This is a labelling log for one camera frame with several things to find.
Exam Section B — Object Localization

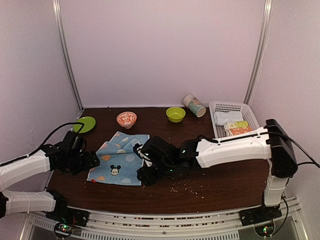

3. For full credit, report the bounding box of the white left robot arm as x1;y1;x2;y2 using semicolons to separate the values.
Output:
0;131;100;222

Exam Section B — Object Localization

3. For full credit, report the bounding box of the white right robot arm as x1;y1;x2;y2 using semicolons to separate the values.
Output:
133;119;298;221

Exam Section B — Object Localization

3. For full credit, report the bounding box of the red patterned ceramic bowl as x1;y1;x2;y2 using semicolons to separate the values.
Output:
116;111;137;129

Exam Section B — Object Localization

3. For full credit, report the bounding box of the orange bunny towel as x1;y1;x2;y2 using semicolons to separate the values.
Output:
226;126;252;137

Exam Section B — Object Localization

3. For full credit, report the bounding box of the green plastic plate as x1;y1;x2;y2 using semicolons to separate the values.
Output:
72;116;96;134

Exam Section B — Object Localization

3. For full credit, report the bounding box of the aluminium frame post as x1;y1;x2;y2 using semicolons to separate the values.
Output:
52;0;84;112
244;0;274;106

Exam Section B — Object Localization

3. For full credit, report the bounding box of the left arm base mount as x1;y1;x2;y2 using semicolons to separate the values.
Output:
45;191;90;227

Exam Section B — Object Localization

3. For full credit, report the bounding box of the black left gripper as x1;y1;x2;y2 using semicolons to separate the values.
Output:
66;150;100;176

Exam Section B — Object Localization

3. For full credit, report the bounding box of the left circuit board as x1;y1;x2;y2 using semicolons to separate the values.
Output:
53;223;75;239

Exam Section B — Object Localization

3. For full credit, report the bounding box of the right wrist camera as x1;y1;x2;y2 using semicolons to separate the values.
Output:
133;143;153;167

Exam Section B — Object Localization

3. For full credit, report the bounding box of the tall illustrated ceramic cup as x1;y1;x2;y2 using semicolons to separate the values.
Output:
183;94;206;118

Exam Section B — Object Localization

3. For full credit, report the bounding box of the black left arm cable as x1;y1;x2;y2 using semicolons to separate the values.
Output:
0;121;87;167

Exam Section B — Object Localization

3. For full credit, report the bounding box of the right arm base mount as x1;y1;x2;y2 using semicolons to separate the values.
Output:
239;194;282;227

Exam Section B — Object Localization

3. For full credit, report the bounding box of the right circuit board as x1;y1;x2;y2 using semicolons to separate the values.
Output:
254;222;275;238

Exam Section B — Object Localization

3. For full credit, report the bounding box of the front aluminium rail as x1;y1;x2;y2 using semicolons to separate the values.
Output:
19;197;308;240

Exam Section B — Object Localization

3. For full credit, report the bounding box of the light blue folded towel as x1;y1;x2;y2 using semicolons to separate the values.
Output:
213;111;244;126

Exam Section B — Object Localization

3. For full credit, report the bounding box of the blue mickey dotted towel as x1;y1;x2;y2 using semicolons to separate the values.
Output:
87;131;150;186

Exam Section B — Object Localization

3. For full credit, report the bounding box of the circuit board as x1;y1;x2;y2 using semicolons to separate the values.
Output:
53;223;75;239
254;222;275;238

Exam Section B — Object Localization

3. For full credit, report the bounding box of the green plastic bowl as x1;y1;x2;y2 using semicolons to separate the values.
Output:
166;107;186;123

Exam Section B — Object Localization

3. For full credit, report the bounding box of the left aluminium frame post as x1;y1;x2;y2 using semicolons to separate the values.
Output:
52;0;84;112

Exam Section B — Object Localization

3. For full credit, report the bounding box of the right aluminium frame post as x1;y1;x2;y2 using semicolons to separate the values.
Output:
244;0;274;106

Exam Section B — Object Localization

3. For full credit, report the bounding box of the rolled green yellow towel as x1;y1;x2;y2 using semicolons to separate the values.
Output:
223;121;249;131

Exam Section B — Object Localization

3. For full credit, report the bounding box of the white perforated plastic basket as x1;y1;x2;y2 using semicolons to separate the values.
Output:
208;101;260;138

